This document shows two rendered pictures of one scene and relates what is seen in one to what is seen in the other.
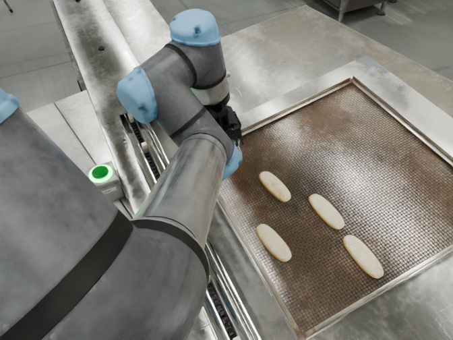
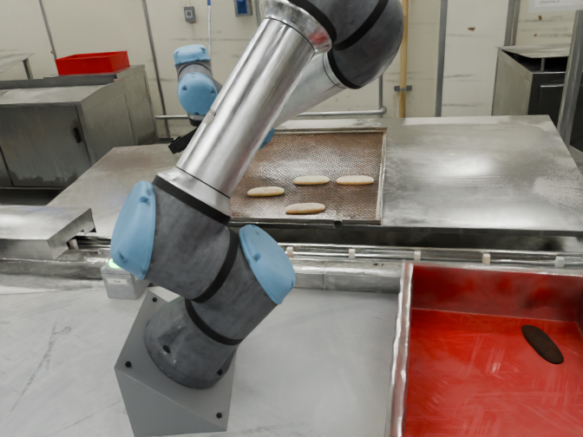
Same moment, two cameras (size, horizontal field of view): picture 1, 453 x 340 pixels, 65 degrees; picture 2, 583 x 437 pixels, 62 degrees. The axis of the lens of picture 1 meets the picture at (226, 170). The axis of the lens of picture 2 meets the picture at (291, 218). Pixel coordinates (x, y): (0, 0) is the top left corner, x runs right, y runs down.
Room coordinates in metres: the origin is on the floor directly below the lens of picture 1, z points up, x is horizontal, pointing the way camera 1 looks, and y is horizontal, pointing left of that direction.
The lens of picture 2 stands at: (-0.32, 0.78, 1.40)
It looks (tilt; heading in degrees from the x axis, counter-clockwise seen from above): 25 degrees down; 310
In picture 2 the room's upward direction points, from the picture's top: 5 degrees counter-clockwise
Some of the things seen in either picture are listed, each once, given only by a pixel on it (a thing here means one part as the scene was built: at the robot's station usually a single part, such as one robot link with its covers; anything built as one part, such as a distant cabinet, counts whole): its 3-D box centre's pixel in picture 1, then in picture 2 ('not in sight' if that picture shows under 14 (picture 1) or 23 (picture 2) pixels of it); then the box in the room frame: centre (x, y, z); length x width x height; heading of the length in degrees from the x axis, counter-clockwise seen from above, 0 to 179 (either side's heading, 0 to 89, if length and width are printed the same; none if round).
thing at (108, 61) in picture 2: not in sight; (93, 62); (3.81, -1.64, 0.93); 0.51 x 0.36 x 0.13; 30
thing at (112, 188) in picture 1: (107, 187); (128, 282); (0.56, 0.31, 0.84); 0.08 x 0.08 x 0.11; 26
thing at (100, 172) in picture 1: (100, 173); not in sight; (0.56, 0.31, 0.90); 0.04 x 0.04 x 0.02
